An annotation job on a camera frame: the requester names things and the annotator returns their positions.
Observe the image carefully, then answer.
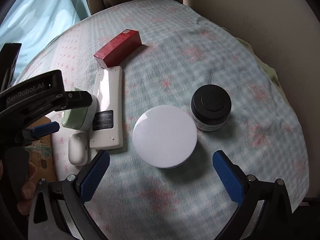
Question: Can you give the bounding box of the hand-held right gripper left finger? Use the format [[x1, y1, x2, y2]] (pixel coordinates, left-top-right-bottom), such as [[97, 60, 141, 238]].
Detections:
[[27, 150, 111, 240]]

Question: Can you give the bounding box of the white round lidded container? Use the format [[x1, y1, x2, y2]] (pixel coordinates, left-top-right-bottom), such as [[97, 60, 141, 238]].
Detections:
[[132, 105, 198, 169]]

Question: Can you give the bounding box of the white remote control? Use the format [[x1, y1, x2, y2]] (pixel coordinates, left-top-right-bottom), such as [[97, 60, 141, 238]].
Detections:
[[89, 66, 124, 151]]

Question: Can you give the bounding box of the white earbuds case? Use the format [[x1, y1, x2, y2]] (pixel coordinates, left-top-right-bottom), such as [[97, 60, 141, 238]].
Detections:
[[68, 131, 89, 166]]

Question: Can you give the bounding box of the light green cloth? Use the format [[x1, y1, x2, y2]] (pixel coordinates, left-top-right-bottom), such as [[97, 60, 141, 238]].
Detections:
[[235, 37, 278, 87]]

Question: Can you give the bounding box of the black lidded jar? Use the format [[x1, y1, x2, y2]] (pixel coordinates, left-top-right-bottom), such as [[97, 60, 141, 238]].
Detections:
[[190, 85, 232, 132]]

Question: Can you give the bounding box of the light blue curtain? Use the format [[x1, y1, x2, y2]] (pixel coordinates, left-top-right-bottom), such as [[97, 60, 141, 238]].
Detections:
[[0, 0, 92, 80]]

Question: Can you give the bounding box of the checked floral blanket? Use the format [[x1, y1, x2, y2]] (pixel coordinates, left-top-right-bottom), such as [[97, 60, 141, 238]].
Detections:
[[15, 0, 309, 240]]

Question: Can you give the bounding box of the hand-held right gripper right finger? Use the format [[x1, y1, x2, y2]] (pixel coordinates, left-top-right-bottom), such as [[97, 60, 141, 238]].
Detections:
[[212, 150, 293, 240]]

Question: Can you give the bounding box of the person's left hand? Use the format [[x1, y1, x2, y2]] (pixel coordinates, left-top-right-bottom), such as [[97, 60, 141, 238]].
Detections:
[[0, 160, 38, 217]]

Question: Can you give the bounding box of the red cardboard box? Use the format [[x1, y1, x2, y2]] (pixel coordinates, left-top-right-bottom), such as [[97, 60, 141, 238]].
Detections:
[[94, 29, 143, 68]]

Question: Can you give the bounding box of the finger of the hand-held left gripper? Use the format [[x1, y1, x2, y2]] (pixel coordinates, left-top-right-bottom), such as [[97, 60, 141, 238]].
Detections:
[[24, 121, 60, 139], [65, 91, 93, 111]]

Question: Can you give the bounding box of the brown cardboard box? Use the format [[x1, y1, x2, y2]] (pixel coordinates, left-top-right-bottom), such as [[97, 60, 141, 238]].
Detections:
[[25, 115, 59, 183]]

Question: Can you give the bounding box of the green and white jar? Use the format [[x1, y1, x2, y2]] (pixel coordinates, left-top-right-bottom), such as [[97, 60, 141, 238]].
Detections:
[[62, 87, 97, 131]]

